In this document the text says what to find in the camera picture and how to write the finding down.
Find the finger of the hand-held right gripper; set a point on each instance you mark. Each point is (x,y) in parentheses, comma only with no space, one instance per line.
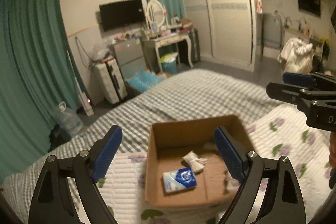
(299,79)
(283,94)

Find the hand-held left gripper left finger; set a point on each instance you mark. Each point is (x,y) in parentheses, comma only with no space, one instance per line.
(107,156)

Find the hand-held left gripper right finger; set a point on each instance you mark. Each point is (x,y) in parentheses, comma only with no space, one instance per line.
(227,155)

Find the white cloth bundle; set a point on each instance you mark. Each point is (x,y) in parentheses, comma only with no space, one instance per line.
(194,161)

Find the cardboard box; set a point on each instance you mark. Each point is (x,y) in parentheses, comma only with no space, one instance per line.
(181,140)

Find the blue tissue packet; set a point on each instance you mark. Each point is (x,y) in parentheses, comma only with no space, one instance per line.
(179,180)

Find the person's right forearm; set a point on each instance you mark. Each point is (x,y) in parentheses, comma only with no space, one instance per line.
(332,161)

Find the white fluffy jacket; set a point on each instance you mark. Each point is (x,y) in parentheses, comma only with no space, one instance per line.
(295,54)

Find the white crumpled cloth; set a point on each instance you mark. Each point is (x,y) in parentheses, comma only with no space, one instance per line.
(230,184)

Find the white floral quilt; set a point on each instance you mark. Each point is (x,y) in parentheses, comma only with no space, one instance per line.
(286,134)

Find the black bag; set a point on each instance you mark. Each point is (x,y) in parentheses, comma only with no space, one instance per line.
(59,137)

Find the large clear water bottle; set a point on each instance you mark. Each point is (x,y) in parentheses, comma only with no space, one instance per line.
(68,120)

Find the white power strip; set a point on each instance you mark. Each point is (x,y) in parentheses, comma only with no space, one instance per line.
(87,104)

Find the grey appliance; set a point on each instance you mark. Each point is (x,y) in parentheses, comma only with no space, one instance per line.
(273,29)

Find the grey checked bed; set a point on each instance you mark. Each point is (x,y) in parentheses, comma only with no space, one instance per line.
(189,92)

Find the white suitcase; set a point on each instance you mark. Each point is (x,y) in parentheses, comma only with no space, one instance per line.
(110,81)

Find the black range hood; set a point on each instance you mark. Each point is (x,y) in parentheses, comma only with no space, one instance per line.
(309,2)

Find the pack of blue packets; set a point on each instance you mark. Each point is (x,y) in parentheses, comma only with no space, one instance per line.
(143,81)

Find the white sliding wardrobe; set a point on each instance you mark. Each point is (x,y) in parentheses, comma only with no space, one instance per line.
(225,11)

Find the clear plastic bag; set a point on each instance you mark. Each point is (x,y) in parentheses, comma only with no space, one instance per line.
(99,50)

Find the blue trash bin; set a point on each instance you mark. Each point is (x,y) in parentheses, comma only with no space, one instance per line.
(169,65)

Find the wide teal curtain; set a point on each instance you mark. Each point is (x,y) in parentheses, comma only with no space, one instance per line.
(31,56)

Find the white dressing table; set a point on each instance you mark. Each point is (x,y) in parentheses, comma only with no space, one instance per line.
(168,40)

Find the white oval vanity mirror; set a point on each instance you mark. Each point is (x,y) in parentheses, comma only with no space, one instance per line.
(156,12)

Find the black wall television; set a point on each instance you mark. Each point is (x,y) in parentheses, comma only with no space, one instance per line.
(122,14)

